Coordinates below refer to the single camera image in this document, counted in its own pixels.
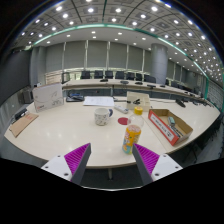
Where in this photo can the group of ceiling lights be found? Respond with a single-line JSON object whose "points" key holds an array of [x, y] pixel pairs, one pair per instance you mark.
{"points": [[90, 10]]}

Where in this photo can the small black device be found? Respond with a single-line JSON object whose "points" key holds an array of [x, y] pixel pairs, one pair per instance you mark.
{"points": [[20, 113]]}

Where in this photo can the long curved conference desk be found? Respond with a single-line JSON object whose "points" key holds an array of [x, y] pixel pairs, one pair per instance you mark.
{"points": [[100, 83]]}

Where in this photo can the yellow-capped clear drink bottle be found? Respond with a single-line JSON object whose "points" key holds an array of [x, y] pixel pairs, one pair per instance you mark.
{"points": [[131, 136]]}

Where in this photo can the white paper sheets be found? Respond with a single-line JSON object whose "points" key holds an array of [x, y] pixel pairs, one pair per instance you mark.
{"points": [[98, 101]]}

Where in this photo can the white desk organizer box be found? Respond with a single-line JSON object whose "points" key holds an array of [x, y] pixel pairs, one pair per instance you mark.
{"points": [[143, 99]]}

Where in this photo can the brown flat envelope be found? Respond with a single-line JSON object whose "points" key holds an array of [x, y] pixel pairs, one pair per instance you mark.
{"points": [[22, 124]]}

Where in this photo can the white printed cardboard box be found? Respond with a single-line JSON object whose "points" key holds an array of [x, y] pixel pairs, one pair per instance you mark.
{"points": [[47, 97]]}

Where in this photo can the flat round red coaster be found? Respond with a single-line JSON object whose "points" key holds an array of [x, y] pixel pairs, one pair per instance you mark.
{"points": [[122, 121]]}

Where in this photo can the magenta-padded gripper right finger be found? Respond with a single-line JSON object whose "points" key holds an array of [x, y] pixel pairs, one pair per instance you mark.
{"points": [[146, 159]]}

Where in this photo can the black clip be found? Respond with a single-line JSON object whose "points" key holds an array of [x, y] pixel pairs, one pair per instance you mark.
{"points": [[136, 101]]}

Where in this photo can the white remote control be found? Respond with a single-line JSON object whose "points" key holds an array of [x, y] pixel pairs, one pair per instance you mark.
{"points": [[121, 109]]}

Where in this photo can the open cardboard box, red side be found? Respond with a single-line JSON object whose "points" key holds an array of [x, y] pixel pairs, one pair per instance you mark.
{"points": [[163, 128]]}

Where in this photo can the row of black office chairs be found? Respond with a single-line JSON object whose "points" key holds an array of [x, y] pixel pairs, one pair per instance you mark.
{"points": [[109, 74]]}

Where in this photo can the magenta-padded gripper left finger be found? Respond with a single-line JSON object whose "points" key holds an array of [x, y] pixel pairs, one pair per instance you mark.
{"points": [[78, 159]]}

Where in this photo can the small teal item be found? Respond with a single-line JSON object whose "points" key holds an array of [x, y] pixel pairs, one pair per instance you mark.
{"points": [[171, 120]]}

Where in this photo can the grey cabinet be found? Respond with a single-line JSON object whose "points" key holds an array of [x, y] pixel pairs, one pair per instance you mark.
{"points": [[27, 96]]}

